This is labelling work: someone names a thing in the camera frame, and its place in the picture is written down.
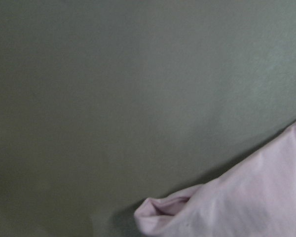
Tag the pink Snoopy t-shirt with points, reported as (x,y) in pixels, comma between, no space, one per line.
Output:
(256,198)

